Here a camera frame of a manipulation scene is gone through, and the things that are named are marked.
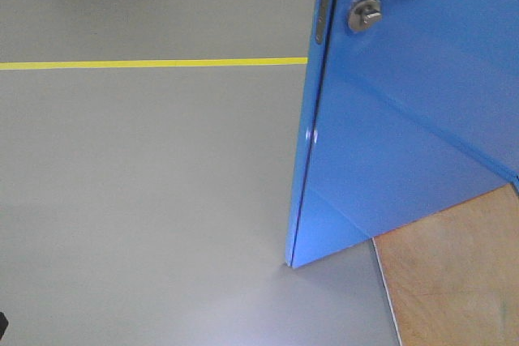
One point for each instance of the blue door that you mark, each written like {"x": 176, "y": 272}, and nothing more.
{"x": 414, "y": 115}

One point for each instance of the metal door thumb lock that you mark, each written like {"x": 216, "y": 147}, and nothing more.
{"x": 364, "y": 14}

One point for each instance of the right wooden platform board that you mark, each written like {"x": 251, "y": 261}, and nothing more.
{"x": 452, "y": 277}

